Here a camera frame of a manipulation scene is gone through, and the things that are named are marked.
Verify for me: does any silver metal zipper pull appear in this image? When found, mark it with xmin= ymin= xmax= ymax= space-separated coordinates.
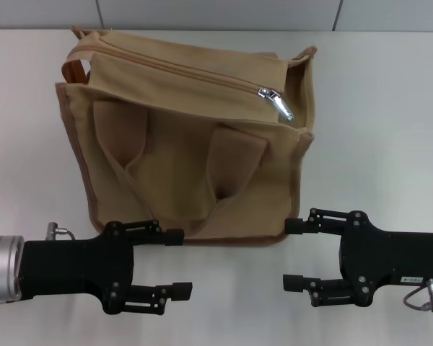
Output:
xmin=256 ymin=86 xmax=296 ymax=122

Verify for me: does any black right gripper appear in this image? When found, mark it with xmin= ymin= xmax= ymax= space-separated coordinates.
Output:
xmin=281 ymin=207 xmax=433 ymax=308

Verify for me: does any left gripper cable with plug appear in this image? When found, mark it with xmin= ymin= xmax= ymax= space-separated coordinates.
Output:
xmin=45 ymin=222 xmax=76 ymax=241

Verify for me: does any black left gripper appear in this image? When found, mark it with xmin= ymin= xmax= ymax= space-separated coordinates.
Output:
xmin=19 ymin=218 xmax=193 ymax=316

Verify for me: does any khaki canvas food bag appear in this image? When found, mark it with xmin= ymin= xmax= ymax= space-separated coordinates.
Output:
xmin=53 ymin=24 xmax=318 ymax=249

